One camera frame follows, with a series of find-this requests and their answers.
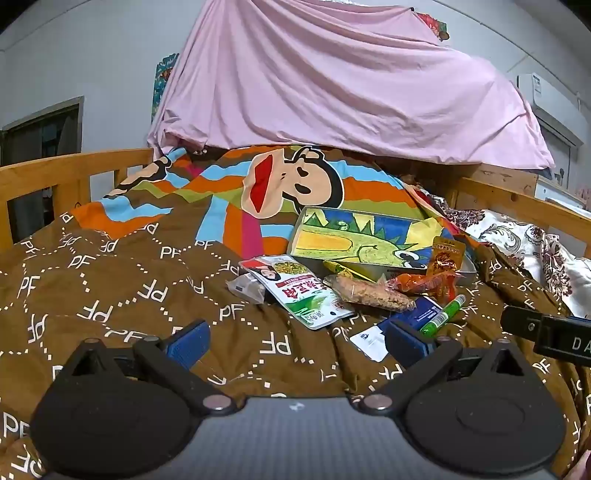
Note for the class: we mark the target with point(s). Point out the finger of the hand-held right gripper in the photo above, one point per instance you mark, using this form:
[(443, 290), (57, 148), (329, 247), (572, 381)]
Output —
[(521, 323)]

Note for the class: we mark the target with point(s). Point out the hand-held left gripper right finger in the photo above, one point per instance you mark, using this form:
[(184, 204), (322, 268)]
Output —
[(406, 345)]

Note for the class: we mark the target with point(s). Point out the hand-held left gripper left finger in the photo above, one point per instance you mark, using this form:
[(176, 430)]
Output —
[(187, 345)]

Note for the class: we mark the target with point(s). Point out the green tube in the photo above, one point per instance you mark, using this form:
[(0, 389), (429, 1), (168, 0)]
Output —
[(441, 317)]

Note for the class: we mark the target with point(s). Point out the clear peanut brittle packet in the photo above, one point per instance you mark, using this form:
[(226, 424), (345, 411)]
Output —
[(369, 295)]

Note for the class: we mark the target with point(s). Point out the orange-red sausage packet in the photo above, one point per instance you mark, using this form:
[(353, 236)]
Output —
[(411, 282)]

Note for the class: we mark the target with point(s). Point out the golden orange snack packet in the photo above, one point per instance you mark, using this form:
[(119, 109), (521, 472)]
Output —
[(445, 256)]

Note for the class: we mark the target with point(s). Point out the yellow-green snack bar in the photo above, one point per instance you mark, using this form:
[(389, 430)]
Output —
[(341, 268)]

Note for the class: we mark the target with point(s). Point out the grey box with dinosaur drawing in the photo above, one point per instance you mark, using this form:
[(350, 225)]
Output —
[(369, 235)]

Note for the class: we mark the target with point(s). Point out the white flat packet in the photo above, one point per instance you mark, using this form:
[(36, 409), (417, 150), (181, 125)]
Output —
[(369, 341)]

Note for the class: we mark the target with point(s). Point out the small clear packet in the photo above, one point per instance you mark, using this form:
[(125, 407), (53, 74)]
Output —
[(244, 287)]

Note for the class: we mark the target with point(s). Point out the white floral satin cloth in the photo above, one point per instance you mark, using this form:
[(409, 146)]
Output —
[(531, 240)]

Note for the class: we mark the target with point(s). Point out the brown cartoon printed blanket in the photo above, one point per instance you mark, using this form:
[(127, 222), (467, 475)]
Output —
[(138, 258)]

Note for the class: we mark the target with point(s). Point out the white appliance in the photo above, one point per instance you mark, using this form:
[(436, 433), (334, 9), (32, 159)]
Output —
[(558, 189)]

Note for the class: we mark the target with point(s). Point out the white air conditioner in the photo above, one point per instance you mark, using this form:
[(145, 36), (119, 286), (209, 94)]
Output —
[(545, 99)]

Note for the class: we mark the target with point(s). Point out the pink hanging sheet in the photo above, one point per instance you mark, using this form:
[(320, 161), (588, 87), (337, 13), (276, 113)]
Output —
[(346, 83)]

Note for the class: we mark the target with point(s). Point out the wooden bed frame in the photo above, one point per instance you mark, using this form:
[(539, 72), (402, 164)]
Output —
[(46, 175)]

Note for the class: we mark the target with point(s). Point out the floral wall hanging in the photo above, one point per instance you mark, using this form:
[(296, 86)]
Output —
[(434, 25), (162, 83)]

